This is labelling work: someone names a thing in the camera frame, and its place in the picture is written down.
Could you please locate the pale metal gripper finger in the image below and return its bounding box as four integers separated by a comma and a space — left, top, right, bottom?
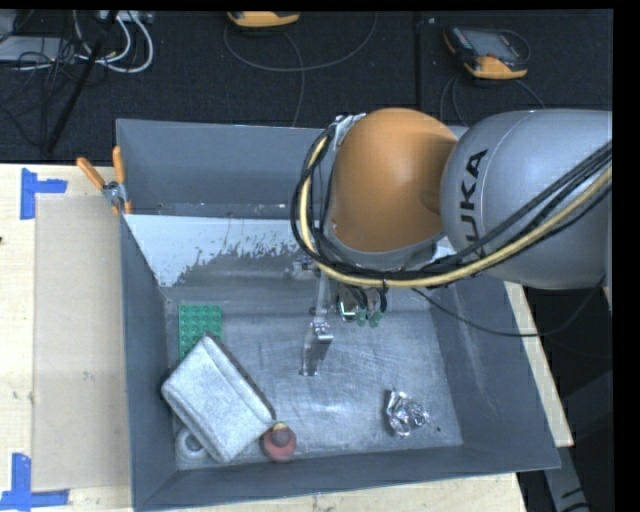
299, 321, 324, 377
315, 322, 335, 377

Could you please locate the grey metal bin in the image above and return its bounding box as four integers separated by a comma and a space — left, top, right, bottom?
114, 118, 562, 511

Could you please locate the red round toy fruit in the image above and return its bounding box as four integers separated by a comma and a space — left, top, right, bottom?
259, 422, 298, 464

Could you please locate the clear crumpled plastic piece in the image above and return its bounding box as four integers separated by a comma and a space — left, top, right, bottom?
383, 388, 431, 439

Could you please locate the green studded flat block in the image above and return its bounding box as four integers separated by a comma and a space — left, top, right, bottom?
178, 304, 224, 362

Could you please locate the pale wood board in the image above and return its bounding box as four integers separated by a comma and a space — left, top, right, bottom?
30, 193, 132, 492

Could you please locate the white ring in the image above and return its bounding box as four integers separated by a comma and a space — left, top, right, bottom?
174, 429, 209, 462

